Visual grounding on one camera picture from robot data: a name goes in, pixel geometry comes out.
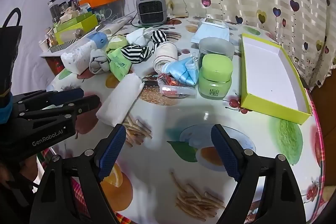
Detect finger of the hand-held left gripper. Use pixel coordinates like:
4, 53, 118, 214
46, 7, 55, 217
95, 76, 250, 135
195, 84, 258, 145
20, 94, 101, 123
14, 88, 85, 107

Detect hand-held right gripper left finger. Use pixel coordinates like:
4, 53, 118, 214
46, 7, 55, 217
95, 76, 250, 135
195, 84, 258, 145
29, 124, 127, 224

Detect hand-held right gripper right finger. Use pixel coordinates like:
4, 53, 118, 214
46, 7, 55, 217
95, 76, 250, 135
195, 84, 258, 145
211, 124, 307, 224

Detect white towel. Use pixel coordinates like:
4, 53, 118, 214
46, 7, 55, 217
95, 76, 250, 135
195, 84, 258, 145
96, 73, 144, 127

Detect grey sock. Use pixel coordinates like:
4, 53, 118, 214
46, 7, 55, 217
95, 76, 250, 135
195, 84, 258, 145
89, 49, 109, 74

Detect green packet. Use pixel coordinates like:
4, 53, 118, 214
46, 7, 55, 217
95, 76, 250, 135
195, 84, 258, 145
106, 48, 134, 82

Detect green rabbit print towel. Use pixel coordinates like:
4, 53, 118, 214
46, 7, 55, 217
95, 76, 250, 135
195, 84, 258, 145
105, 34, 129, 52

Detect black white striped sock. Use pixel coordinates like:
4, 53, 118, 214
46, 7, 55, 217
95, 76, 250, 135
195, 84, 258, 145
121, 45, 152, 64
151, 30, 168, 51

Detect yellow-green cardboard box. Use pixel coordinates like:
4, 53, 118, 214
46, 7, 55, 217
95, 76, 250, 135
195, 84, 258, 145
240, 33, 313, 125

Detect blue face masks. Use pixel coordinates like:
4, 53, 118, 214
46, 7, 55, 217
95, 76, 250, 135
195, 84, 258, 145
165, 57, 200, 86

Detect beige cloth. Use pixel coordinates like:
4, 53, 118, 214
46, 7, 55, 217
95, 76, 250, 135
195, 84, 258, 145
153, 42, 179, 73

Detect white blue tissue pack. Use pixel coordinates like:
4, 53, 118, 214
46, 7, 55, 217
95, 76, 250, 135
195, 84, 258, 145
61, 32, 108, 74

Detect chevron pattern tray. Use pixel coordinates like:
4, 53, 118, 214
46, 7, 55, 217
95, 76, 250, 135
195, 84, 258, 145
49, 22, 105, 53

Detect small cosmetic bottles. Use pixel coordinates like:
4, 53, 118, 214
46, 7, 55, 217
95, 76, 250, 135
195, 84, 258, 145
39, 27, 57, 52

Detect beige bandage roll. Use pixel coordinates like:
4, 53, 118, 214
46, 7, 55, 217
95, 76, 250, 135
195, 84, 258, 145
56, 29, 85, 43

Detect green carton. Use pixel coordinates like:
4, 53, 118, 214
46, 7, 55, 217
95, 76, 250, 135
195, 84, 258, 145
54, 13, 93, 28

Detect lime carton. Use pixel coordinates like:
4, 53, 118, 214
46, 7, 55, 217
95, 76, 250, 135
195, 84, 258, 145
55, 14, 99, 45

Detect green cream jar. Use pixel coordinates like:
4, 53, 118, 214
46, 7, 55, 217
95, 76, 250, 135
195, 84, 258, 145
198, 54, 234, 101

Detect red clear snack packet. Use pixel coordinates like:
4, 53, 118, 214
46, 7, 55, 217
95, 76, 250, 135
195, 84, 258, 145
157, 74, 197, 98

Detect beige wrapped packets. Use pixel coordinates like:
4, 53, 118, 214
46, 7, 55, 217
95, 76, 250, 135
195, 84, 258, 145
59, 7, 80, 24

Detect tall glass jar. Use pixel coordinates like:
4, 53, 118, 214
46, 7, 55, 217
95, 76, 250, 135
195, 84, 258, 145
48, 0, 59, 22

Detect white side table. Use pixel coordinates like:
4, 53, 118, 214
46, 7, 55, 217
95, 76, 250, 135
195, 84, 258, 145
39, 14, 135, 57

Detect short glass jar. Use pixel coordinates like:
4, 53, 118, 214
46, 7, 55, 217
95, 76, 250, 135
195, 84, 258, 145
58, 1, 69, 17

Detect clear plastic container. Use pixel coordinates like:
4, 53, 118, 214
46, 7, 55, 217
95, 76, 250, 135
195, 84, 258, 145
92, 1, 125, 21

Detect clear jar with dark contents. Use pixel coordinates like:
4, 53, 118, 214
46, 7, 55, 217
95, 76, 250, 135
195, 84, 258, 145
199, 38, 235, 62

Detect wooden wardrobe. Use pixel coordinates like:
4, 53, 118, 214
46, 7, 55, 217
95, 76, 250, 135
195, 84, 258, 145
308, 77, 336, 140

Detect grey space heater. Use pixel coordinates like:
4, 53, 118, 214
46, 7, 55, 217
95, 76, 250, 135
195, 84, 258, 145
136, 0, 168, 26

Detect blue face mask pack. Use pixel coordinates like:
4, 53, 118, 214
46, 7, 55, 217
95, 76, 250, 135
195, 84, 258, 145
191, 18, 230, 44

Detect black wire loop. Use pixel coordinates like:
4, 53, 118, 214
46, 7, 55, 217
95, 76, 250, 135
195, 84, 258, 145
5, 7, 22, 28

